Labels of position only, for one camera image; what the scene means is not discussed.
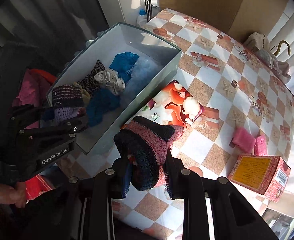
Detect red patterned carton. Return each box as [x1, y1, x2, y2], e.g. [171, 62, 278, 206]
[227, 154, 291, 203]

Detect white bottle blue cap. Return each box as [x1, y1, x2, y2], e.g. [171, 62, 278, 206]
[136, 9, 149, 27]

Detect pink quilted garment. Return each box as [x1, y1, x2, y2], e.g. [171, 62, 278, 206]
[12, 75, 55, 108]

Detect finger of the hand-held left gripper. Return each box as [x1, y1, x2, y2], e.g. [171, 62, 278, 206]
[9, 104, 56, 130]
[18, 116, 89, 140]

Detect cream polka dot scrunchie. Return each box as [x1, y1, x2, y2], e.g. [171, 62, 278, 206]
[94, 69, 126, 96]

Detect pink and dark sock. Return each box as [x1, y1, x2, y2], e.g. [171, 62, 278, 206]
[113, 116, 185, 192]

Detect beige cloth bundle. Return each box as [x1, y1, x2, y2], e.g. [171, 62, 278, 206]
[243, 32, 291, 78]

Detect checkered tablecloth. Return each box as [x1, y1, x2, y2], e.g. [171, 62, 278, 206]
[57, 8, 294, 238]

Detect brass hanger hook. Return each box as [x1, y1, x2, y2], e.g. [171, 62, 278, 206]
[271, 40, 291, 57]

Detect printed tissue pack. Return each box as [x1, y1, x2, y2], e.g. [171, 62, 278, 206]
[122, 79, 207, 135]

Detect red orange cloth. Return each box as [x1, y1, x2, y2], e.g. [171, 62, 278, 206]
[24, 69, 58, 85]

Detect person's left hand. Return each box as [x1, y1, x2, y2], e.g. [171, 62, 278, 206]
[0, 180, 28, 209]

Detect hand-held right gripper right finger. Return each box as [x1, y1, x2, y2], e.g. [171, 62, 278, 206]
[165, 156, 279, 240]

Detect red hooked black poles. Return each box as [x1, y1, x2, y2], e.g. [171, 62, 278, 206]
[141, 0, 154, 22]

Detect pink sponge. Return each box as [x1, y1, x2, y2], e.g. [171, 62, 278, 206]
[229, 127, 257, 154]
[253, 134, 268, 156]

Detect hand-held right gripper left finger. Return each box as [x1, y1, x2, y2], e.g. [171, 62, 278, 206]
[22, 159, 132, 240]

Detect grey cardboard box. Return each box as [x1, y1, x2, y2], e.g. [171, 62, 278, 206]
[45, 22, 182, 155]

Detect light blue fluffy scrunchie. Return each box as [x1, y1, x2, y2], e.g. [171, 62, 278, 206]
[123, 56, 167, 98]

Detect blue shoe cover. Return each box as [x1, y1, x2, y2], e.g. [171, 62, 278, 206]
[109, 52, 140, 83]
[86, 89, 121, 127]

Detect purple brown knitted hat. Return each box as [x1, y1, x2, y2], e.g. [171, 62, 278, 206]
[48, 84, 87, 124]

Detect red printed package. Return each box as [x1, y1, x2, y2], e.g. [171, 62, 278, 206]
[25, 175, 55, 200]

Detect leopard print scrunchie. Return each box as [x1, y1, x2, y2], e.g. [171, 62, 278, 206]
[77, 59, 106, 97]

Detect grey striped knit cap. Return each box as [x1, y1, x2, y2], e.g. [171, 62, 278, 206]
[255, 49, 275, 68]

